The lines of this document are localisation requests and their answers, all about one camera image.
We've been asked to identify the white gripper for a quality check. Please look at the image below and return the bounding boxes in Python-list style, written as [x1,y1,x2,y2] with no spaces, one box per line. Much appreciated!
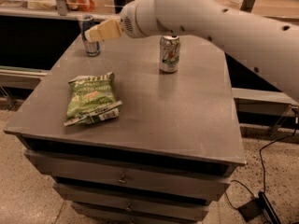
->
[84,0,162,42]

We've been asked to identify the grey metal bracket left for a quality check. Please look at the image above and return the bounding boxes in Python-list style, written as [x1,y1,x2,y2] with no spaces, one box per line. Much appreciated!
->
[50,0,70,17]

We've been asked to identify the black floor power box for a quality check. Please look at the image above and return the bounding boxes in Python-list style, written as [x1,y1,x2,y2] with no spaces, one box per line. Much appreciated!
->
[237,191,282,224]

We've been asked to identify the blue silver redbull can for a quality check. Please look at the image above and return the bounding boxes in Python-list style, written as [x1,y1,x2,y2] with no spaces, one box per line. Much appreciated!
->
[78,14,100,57]

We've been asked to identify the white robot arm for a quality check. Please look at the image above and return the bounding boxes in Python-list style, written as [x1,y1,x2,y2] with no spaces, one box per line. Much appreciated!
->
[84,0,299,102]

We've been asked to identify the green potato chips bag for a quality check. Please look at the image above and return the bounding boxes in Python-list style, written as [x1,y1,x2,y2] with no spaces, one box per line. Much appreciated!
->
[64,72,122,126]

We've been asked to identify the black floor cable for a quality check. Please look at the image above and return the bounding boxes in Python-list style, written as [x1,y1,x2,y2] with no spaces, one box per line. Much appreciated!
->
[223,109,299,210]

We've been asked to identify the white green 7up can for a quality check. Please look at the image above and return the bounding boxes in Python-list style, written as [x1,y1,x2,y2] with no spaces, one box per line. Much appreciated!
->
[160,35,180,73]

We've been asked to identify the grey drawer cabinet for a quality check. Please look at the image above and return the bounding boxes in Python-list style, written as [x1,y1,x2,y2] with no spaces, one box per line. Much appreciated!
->
[6,36,246,224]

